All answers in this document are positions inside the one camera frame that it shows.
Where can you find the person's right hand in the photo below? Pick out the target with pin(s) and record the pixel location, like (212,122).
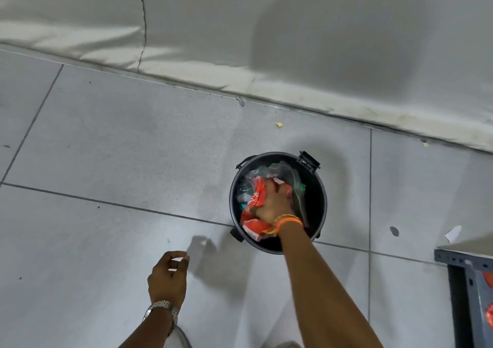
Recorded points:
(274,206)

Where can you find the person's left hand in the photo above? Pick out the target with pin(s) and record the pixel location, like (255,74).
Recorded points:
(166,282)

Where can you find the person's right fingers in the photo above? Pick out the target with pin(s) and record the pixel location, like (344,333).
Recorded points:
(280,188)

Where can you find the person's left thumb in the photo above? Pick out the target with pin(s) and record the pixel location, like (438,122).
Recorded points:
(183,263)

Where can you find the red and white plastic wrapper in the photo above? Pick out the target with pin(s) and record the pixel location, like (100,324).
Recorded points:
(254,209)

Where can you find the person's left forearm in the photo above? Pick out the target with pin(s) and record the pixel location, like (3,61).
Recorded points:
(148,330)

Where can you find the person's right forearm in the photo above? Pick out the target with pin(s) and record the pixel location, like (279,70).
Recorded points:
(319,293)

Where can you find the black round trash bin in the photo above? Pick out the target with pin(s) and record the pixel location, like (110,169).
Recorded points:
(278,201)

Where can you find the clear plastic bag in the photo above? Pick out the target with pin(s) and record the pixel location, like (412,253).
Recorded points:
(294,189)

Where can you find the orange thread wristband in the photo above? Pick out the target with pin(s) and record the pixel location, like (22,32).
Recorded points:
(283,222)

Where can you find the clear crushed plastic bottle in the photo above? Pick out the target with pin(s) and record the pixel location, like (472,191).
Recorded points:
(244,191)

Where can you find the silver metal wristwatch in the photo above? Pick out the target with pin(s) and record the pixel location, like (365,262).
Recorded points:
(161,310)

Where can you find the white paper scrap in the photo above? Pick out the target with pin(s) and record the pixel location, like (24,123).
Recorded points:
(453,234)

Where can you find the grey metal shelf rack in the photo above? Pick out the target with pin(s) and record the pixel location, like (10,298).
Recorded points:
(468,293)

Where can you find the orange packet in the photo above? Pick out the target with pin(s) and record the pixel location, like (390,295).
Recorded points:
(489,313)

